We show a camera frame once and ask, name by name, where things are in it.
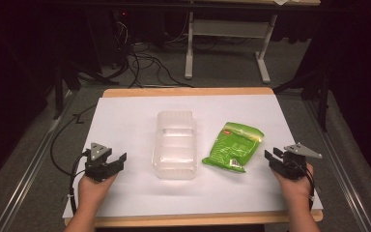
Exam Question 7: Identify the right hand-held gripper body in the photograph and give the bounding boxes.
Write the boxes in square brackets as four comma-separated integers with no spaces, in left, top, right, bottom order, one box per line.
[278,142,324,181]

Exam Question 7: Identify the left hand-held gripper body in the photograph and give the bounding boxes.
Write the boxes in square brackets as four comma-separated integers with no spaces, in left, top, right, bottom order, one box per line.
[83,142,120,183]

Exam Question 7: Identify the green snack bag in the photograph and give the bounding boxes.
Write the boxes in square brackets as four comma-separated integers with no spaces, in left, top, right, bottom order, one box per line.
[201,121,266,174]

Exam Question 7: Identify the clear plastic container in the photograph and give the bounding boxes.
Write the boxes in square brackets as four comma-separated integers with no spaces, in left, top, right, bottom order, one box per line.
[151,110,198,181]

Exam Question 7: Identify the person's left hand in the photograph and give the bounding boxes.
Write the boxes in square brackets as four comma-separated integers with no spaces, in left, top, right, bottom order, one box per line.
[77,172,119,211]

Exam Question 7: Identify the person's right hand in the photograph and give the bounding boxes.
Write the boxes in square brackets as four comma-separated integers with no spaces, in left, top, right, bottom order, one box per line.
[271,162,315,209]

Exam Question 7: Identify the white paper sheet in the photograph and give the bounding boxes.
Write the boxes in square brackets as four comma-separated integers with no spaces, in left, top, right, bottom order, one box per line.
[61,94,324,219]

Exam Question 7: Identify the black stand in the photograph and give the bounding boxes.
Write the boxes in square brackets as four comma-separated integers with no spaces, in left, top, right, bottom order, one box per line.
[271,64,332,133]
[51,56,121,121]

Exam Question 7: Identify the black computer tower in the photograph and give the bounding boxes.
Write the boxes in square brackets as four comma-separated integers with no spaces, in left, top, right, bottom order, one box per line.
[85,9,134,71]

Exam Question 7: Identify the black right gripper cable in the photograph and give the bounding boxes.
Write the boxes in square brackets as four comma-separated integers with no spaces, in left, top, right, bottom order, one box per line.
[298,159,317,212]

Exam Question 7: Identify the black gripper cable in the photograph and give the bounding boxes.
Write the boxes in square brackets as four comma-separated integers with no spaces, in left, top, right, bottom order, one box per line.
[298,159,317,212]
[68,150,90,217]

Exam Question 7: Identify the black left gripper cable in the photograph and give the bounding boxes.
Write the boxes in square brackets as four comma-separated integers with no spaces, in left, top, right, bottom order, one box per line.
[68,150,90,217]

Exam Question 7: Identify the metal floor rail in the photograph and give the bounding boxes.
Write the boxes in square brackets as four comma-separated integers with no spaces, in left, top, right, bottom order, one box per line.
[0,90,78,232]
[302,96,370,232]

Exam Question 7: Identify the black floor cable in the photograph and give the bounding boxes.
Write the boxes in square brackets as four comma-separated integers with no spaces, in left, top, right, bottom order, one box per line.
[49,103,99,177]

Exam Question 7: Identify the tangle of black floor cables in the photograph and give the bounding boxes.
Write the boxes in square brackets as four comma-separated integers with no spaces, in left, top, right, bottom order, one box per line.
[109,18,196,89]

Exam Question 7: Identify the white metal desk frame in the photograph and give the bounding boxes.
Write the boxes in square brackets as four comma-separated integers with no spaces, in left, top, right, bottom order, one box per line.
[184,9,278,85]

